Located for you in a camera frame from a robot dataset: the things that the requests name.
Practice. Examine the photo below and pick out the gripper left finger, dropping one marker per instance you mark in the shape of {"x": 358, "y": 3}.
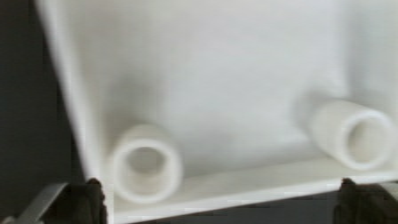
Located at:
{"x": 68, "y": 204}

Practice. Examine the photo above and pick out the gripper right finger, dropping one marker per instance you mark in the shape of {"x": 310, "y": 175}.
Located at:
{"x": 366, "y": 203}

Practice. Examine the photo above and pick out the white square tabletop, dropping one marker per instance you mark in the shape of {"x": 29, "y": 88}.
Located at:
{"x": 231, "y": 98}

